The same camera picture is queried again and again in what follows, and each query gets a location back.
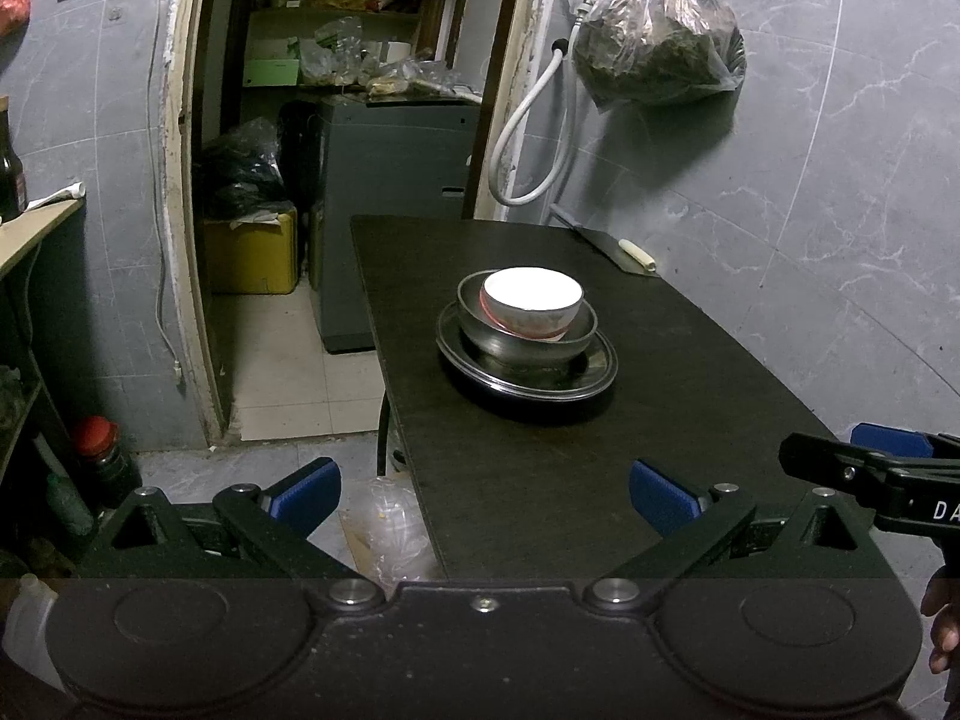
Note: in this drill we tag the hanging plastic bag of greens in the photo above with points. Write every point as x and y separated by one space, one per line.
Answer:
660 45

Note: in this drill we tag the red-capped dark jar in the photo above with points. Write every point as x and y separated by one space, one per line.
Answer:
101 439

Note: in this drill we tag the grey washing machine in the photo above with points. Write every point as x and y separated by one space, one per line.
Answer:
390 217

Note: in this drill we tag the white ceramic bowl red pattern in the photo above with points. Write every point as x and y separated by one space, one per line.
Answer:
529 292

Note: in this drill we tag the green cardboard box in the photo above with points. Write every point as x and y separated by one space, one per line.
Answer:
271 73

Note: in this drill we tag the crumpled clear plastic bag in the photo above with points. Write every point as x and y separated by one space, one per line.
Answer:
390 525

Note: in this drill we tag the tall dark glass bottle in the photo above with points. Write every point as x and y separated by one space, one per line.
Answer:
11 180

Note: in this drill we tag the white tube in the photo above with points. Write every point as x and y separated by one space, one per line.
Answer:
56 196

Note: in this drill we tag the stainless steel plate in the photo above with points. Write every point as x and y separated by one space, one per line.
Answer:
596 371

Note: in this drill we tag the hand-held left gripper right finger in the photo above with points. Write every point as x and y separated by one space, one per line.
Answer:
660 499

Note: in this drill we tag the person's right hand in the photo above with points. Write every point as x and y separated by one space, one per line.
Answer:
943 630

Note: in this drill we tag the pile of clear plastic bags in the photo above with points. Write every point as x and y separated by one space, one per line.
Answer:
352 60

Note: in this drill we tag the yellow plastic box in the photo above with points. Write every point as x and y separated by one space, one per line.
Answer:
251 259

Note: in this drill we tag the black plastic bag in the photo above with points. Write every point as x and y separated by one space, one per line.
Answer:
240 165

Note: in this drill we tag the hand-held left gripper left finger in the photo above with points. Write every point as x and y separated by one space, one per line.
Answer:
307 495

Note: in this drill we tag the wooden shelf unit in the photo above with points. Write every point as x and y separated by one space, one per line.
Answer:
37 232

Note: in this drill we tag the green plastic bottle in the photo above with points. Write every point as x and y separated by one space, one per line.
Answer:
67 502

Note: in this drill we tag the white plastic jug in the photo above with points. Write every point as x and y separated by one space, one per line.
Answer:
30 622

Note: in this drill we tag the stainless steel bowl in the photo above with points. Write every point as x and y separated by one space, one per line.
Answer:
525 349

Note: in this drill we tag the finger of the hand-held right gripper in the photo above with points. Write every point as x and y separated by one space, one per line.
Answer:
825 465
892 441

